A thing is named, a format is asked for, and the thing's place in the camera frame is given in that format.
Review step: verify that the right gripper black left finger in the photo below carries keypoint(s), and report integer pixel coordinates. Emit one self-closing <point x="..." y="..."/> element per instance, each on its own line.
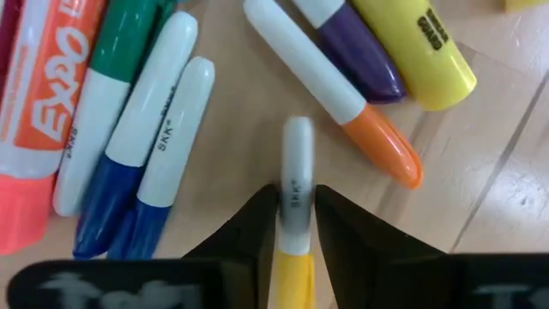
<point x="240" y="257"/>

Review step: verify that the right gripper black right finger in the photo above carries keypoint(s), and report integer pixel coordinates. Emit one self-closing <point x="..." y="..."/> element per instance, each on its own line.
<point x="364" y="266"/>

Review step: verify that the small yellow-cap white marker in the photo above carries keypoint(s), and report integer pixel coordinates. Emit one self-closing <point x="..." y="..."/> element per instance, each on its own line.
<point x="296" y="146"/>

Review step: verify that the small blue-cap white marker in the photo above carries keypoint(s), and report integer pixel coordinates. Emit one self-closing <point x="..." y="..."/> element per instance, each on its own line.
<point x="146" y="107"/>
<point x="176" y="141"/>

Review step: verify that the small orange-cap white marker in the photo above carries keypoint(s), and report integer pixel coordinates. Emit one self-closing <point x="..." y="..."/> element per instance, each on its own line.
<point x="309" y="64"/>

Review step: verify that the small purple-cap white marker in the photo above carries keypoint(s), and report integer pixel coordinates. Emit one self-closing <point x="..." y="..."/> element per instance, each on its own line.
<point x="356" y="51"/>

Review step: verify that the small green-cap white marker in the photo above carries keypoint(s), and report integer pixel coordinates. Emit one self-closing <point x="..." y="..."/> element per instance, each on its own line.
<point x="116" y="38"/>

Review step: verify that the orange Expo marker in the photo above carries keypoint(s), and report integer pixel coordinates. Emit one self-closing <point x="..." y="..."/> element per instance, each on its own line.
<point x="47" y="86"/>

